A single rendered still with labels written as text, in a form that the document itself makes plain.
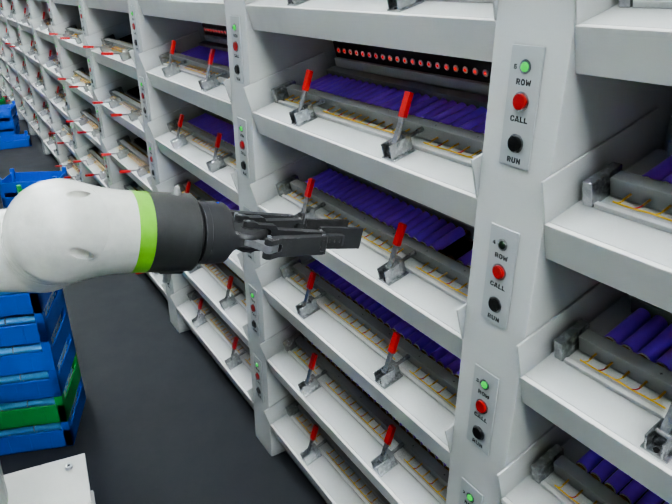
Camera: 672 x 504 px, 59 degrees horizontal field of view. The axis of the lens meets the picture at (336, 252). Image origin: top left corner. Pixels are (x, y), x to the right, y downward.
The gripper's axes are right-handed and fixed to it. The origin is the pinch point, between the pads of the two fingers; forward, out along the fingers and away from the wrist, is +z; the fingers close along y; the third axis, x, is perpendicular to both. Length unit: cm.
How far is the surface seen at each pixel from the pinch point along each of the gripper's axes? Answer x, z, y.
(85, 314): -80, 2, -144
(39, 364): -60, -24, -76
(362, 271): -8.0, 10.9, -5.1
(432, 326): -9.5, 11.2, 11.8
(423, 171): 11.1, 7.2, 7.2
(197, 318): -61, 25, -96
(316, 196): -2.3, 16.0, -29.5
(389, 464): -43.4, 21.7, 0.9
